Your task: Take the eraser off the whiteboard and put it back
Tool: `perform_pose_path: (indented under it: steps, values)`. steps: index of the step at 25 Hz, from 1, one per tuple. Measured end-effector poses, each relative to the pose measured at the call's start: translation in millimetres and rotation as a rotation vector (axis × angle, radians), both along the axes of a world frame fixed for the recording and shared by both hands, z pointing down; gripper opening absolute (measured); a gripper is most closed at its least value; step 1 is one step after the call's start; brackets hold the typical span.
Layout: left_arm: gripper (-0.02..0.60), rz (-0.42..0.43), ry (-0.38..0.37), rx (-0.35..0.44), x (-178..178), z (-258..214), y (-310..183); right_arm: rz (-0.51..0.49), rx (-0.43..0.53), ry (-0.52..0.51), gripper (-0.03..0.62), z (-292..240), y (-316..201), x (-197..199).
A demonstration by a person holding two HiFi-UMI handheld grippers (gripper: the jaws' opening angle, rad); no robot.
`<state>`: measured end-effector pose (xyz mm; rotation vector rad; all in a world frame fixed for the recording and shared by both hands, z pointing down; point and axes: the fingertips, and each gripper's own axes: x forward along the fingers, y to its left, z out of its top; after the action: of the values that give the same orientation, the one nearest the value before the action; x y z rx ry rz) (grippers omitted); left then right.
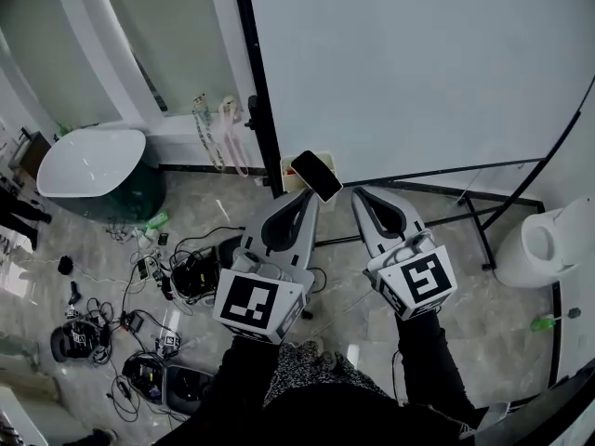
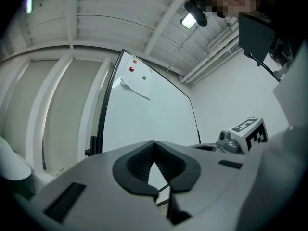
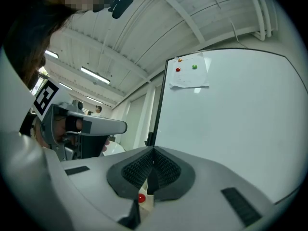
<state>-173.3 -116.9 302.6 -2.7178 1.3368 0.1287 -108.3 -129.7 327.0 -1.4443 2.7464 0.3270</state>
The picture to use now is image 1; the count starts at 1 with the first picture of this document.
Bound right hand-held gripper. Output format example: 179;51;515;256
350;187;458;322

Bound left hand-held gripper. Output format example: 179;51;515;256
212;189;320;346

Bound black and white whiteboard eraser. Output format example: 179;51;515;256
290;150;344;204

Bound person's right forearm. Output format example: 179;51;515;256
394;311;475;426

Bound person's left forearm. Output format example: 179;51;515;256
204;332;283;431

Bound cream marker holder box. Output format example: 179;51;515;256
279;151;337;209

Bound green wet wipes packet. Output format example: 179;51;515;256
143;209;169;231

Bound white open-lid toilet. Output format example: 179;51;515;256
493;196;595;289

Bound person's speckled garment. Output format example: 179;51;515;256
262;341;391;408

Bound white tube with tag block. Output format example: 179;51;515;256
155;308;182;357

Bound small black screen device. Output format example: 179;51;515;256
121;310;146;334

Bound black open equipment case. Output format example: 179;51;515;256
121;351;214;415

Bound person's black top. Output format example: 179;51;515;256
152;383;480;446

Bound white oval basin green base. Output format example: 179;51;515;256
35;127;167;225

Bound black headset with tags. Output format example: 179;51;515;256
49;319;112;365

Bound dark wooden cabinet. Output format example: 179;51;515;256
8;130;52;178

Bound black charger unit with cables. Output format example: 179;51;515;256
170;246;222;304

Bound pink lanyard strap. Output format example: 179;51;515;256
217;93;251;178

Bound patterned lanyard strap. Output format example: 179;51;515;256
192;91;225;172

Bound whiteboard with black frame stand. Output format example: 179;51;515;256
231;0;595;322

